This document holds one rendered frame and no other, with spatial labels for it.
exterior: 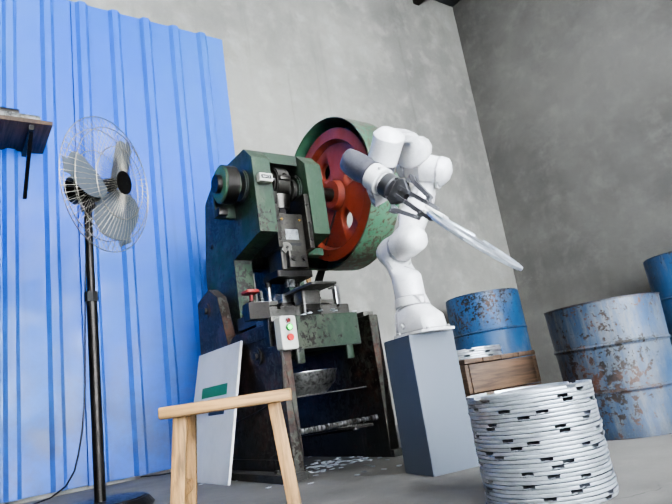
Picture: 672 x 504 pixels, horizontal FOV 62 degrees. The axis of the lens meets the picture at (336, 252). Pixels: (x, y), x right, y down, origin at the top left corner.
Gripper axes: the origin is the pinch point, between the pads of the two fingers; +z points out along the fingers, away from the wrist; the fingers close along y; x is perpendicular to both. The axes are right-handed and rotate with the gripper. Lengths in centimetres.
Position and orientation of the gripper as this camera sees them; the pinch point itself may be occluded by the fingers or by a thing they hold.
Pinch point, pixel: (435, 214)
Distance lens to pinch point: 160.0
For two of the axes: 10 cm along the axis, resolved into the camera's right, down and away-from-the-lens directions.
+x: 5.9, 1.4, 7.9
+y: 4.8, -8.5, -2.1
